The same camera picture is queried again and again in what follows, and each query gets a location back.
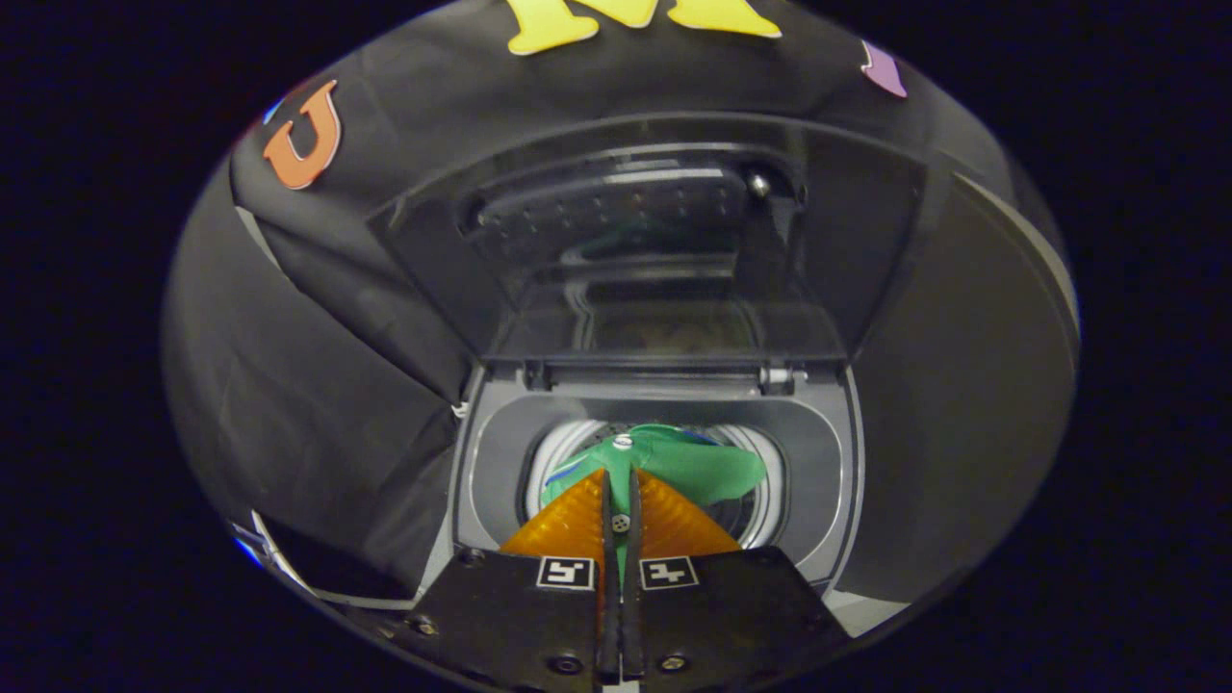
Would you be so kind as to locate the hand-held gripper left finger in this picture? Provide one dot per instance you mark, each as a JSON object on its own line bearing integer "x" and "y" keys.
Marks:
{"x": 500, "y": 616}

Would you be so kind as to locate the dark washing machine lid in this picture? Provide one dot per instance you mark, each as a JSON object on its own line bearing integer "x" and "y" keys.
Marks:
{"x": 866, "y": 241}

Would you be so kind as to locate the beige cabinet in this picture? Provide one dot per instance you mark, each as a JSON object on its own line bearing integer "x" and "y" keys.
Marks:
{"x": 962, "y": 404}

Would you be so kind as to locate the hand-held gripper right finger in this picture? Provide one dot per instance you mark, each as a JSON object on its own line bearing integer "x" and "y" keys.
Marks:
{"x": 741, "y": 616}

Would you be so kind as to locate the black backdrop cloth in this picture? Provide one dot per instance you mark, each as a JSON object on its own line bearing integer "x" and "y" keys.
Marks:
{"x": 337, "y": 337}

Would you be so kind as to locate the green polo shirt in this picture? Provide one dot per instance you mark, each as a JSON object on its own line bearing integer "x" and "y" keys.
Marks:
{"x": 703, "y": 467}

